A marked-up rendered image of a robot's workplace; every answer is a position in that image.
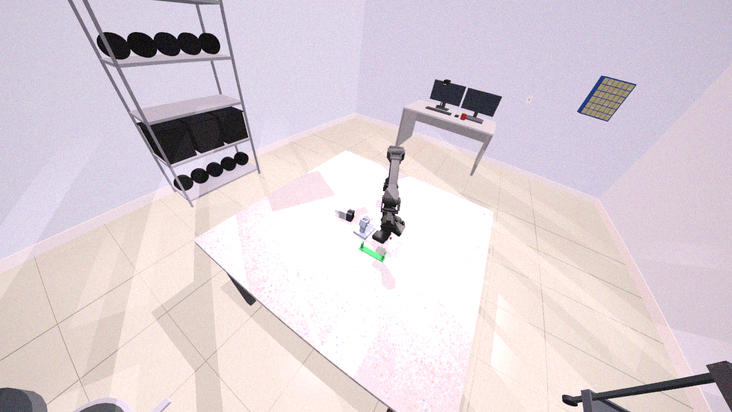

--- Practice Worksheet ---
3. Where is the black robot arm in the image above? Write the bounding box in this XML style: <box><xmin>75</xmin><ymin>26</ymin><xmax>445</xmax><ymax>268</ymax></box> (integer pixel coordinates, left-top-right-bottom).
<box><xmin>380</xmin><ymin>145</ymin><xmax>406</xmax><ymax>237</ymax></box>

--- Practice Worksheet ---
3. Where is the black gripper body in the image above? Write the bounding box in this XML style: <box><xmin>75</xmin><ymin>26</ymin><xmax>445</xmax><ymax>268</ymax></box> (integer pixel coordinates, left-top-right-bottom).
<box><xmin>372</xmin><ymin>215</ymin><xmax>402</xmax><ymax>244</ymax></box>

